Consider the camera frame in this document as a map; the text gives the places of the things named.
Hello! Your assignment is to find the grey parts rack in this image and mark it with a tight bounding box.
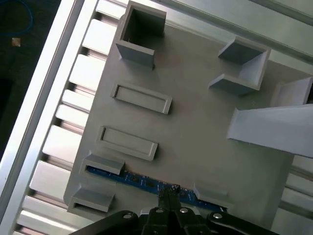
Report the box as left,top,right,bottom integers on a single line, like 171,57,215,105
64,0,313,222

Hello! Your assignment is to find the thin blue floor cable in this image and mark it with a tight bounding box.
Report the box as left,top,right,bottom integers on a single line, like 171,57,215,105
0,1,35,38

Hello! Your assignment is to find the blue RAM stick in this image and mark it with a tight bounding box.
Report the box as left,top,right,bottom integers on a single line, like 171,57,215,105
85,165,230,213

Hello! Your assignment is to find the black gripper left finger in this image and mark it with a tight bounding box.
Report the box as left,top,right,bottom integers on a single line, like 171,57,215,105
75,186,172,235

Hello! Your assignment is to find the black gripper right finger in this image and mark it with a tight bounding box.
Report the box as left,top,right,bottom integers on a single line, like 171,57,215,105
171,185,277,235

